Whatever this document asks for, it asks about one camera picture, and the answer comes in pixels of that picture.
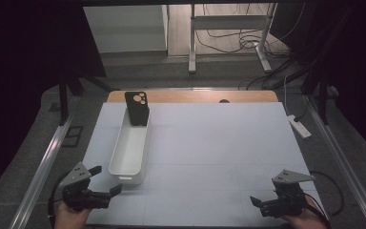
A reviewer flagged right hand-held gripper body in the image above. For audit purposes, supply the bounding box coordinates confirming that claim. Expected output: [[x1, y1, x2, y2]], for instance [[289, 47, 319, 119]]
[[260, 169, 316, 219]]

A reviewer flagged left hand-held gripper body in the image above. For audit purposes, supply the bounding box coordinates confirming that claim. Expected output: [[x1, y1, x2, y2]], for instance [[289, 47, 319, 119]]
[[58, 161, 112, 212]]

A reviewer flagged white plastic bin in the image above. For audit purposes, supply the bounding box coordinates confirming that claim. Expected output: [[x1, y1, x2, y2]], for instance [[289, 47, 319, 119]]
[[108, 106, 152, 186]]

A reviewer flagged black phone case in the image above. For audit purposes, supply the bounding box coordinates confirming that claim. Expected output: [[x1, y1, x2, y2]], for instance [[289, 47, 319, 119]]
[[124, 91, 151, 127]]

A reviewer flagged person's left hand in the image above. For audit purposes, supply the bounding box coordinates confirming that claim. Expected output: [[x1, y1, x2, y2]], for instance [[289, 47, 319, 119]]
[[52, 199, 92, 229]]

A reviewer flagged person's right hand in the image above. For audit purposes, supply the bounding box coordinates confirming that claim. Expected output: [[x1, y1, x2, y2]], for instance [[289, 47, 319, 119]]
[[280, 195, 329, 229]]

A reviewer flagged white power strip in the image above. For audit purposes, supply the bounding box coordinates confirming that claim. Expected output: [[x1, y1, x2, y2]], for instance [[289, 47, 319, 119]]
[[287, 114, 313, 139]]

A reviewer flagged white table mat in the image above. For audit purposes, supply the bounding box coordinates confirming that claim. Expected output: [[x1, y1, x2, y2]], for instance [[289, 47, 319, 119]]
[[82, 102, 323, 227]]

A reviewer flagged black metal stand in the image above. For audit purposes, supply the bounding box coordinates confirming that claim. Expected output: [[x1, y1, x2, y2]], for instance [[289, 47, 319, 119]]
[[299, 70, 339, 126], [49, 73, 120, 127]]

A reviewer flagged dark curtain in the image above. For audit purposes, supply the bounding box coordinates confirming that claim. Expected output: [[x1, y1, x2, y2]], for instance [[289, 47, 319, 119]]
[[0, 0, 107, 204], [270, 0, 366, 163]]

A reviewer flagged white cabinet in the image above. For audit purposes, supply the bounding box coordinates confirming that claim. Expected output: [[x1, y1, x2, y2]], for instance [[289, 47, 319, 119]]
[[83, 4, 170, 54]]

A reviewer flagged left hand-held gripper cable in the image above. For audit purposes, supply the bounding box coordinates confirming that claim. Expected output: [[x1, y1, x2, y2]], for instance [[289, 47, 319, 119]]
[[47, 170, 74, 229]]

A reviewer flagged hand-held gripper cable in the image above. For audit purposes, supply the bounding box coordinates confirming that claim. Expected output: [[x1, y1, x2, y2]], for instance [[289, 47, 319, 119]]
[[47, 170, 74, 229], [301, 192, 332, 229]]

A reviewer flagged aluminium rail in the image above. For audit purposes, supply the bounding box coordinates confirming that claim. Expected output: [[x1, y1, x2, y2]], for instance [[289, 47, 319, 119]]
[[304, 94, 366, 229], [9, 94, 77, 229]]

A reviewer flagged right hand-held gripper cable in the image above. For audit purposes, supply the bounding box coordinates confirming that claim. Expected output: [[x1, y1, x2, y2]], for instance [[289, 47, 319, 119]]
[[301, 192, 332, 229]]

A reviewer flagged black floor cable loop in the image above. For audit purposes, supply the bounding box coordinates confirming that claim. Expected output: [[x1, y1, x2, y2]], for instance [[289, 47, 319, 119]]
[[309, 170, 345, 217]]

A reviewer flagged tangle of black floor cables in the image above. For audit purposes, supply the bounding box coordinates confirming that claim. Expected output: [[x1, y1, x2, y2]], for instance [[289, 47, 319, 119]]
[[194, 3, 299, 60]]

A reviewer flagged white metal desk frame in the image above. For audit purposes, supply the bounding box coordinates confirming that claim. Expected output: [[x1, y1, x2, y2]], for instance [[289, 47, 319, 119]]
[[188, 3, 277, 74]]

